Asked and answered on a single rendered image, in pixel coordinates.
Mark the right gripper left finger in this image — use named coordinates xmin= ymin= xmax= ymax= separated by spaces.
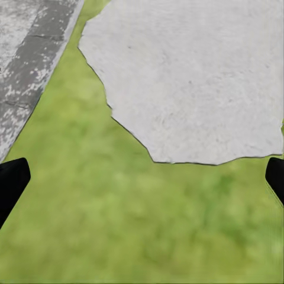
xmin=0 ymin=157 xmax=31 ymax=228

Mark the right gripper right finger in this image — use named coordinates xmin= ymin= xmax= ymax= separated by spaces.
xmin=265 ymin=157 xmax=284 ymax=205

